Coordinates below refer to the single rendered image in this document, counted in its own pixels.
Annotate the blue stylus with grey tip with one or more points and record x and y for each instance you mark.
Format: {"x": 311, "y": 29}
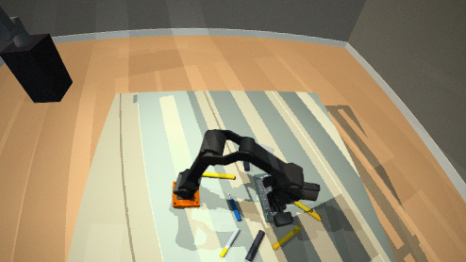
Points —
{"x": 235, "y": 209}

